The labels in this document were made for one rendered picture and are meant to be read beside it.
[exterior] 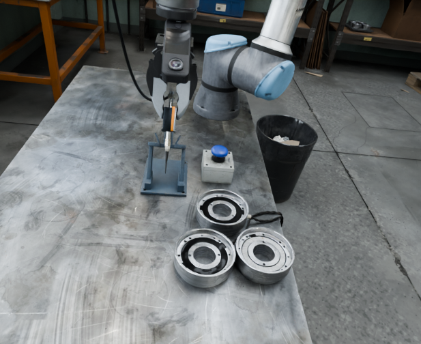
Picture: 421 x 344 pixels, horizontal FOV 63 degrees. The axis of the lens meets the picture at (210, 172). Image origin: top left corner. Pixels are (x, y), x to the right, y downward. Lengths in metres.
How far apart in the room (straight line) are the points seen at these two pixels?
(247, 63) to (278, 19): 0.13
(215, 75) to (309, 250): 1.13
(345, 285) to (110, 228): 1.33
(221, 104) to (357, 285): 1.15
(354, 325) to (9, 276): 1.38
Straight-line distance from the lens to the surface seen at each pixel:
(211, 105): 1.05
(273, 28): 0.95
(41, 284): 0.63
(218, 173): 0.78
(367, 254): 2.00
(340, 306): 1.71
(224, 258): 0.61
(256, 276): 0.60
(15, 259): 0.67
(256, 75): 0.94
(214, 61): 1.01
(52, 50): 2.57
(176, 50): 0.60
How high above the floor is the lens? 1.30
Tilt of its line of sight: 37 degrees down
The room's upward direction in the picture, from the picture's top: 9 degrees clockwise
